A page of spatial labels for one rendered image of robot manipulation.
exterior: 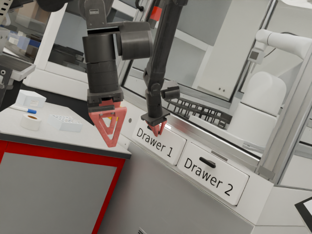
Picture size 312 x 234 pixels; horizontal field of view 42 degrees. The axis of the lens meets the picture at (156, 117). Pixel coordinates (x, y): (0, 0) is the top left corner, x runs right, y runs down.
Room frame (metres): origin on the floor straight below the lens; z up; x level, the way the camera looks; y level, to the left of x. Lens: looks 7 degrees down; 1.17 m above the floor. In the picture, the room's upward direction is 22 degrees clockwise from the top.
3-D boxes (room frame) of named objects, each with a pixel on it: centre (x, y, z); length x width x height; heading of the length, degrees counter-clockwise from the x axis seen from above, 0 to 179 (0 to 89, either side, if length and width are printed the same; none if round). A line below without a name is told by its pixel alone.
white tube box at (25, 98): (1.87, 0.59, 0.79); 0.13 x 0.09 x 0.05; 153
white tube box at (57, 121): (1.69, 0.35, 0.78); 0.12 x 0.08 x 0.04; 147
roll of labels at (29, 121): (1.50, 0.43, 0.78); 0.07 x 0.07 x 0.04
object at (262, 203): (1.95, -0.42, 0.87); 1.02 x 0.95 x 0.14; 43
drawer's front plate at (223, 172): (1.41, -0.25, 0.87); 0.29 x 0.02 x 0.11; 43
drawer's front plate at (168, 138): (1.64, -0.04, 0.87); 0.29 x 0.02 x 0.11; 43
